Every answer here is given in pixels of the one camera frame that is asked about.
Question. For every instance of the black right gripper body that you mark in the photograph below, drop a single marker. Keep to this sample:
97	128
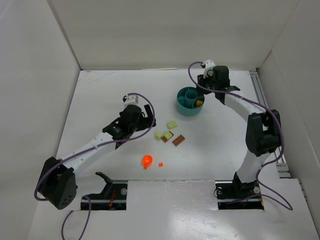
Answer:
201	81

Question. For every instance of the orange plastic ring disc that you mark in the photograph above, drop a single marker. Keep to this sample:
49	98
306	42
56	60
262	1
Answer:
147	160

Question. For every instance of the light green tipped lego brick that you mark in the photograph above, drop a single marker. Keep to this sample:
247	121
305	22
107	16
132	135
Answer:
158	135

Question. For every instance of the brown lego plate under green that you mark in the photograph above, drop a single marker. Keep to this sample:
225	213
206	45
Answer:
164	140

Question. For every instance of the yellow lego in container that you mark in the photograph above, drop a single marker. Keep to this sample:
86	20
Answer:
199	103

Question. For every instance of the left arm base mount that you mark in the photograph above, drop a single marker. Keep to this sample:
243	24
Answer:
112	197

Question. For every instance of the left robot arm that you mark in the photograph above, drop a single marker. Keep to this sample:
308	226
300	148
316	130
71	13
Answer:
58	178

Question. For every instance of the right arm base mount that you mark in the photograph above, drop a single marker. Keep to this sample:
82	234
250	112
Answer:
236	196

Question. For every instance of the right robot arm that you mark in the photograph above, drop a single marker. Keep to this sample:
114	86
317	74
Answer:
245	108

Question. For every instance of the teal round divided container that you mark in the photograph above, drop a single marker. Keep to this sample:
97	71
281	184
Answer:
186	101

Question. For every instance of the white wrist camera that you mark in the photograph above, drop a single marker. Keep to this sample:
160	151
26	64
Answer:
208	66
130	100

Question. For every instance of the light green curved lego brick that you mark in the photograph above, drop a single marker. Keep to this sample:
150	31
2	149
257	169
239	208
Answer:
171	124

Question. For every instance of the aluminium rail at right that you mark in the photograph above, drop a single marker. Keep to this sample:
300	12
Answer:
264	136

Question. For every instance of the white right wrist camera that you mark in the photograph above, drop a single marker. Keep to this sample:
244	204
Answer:
208	66

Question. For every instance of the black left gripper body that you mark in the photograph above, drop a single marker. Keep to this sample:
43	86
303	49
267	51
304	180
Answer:
145	119

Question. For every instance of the brown flat lego plate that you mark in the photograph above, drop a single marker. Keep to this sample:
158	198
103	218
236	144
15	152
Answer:
178	140

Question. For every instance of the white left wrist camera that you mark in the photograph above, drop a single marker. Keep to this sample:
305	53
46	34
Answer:
130	100

